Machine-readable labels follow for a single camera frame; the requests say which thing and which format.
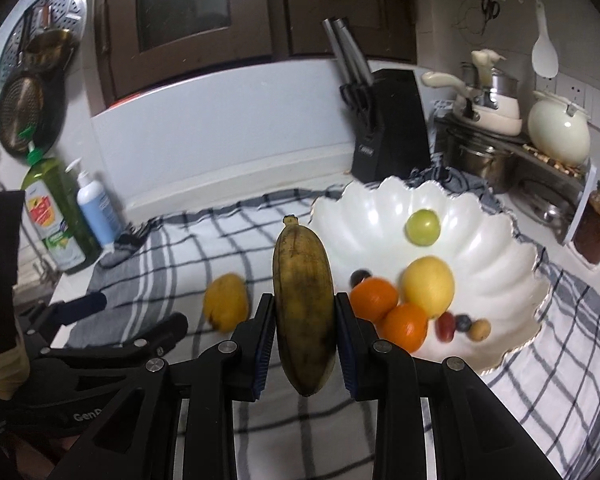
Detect grey kitchen shelf rack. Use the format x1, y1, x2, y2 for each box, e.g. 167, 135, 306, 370
432, 102, 600, 246

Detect cream saucepan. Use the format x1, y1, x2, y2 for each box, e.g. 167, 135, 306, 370
421, 71, 523, 136

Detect round yellow citrus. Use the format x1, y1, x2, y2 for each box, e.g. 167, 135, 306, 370
399, 256, 456, 321

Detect steel pot with cream handle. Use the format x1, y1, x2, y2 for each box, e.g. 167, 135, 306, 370
460, 49, 521, 111

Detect small green plum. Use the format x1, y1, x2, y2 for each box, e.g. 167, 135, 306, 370
405, 209, 442, 247

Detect brown framed window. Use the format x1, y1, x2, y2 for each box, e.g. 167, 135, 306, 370
92, 0, 283, 108
280, 0, 418, 66

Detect black knife block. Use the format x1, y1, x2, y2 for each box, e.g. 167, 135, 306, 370
351, 69, 432, 183

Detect black kitchen scissors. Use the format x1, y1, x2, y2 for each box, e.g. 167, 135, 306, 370
340, 84, 376, 128

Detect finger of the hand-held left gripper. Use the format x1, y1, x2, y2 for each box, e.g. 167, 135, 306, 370
24, 291, 109, 348
39, 312, 189, 382

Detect green dish soap bottle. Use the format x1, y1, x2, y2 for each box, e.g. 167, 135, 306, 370
20, 130, 102, 275

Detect white rice paddle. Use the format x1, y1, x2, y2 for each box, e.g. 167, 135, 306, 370
531, 0, 561, 79

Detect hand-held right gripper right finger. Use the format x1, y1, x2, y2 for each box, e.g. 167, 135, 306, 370
334, 291, 563, 480

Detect woven trivet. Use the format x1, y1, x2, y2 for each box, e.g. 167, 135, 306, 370
522, 142, 586, 176

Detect glass pot lid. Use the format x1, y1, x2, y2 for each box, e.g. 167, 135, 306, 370
517, 177, 573, 226

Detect steel handled knife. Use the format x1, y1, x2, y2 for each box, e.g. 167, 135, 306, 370
334, 17, 375, 86
322, 19, 356, 85

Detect brass ladle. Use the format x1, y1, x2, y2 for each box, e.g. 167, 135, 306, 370
25, 27, 78, 68

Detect brown spotted banana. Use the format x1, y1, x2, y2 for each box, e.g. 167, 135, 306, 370
271, 215, 337, 398

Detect glass jar of chili sauce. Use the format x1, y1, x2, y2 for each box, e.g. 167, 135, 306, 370
572, 180, 600, 266

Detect small orange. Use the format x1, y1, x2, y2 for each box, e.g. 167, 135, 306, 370
349, 276, 400, 325
380, 302, 429, 353

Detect yellow mango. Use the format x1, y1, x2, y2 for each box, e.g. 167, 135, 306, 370
202, 273, 251, 333

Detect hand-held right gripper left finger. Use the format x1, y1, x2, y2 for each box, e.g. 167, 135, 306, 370
45, 292, 277, 480

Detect grey checked cloth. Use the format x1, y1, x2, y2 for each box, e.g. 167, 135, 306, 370
55, 165, 600, 480

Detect red cherry tomato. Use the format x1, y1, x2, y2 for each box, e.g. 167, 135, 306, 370
435, 311, 456, 343

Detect white scalloped bowl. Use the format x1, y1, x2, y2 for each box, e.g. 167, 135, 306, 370
307, 176, 552, 376

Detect cream ceramic pot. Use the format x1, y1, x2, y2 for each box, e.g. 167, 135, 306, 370
527, 91, 592, 167

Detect steel stockpot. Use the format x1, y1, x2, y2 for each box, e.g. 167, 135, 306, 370
446, 127, 518, 193

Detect blue pump bottle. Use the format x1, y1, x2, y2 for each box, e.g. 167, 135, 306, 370
65, 157, 123, 251

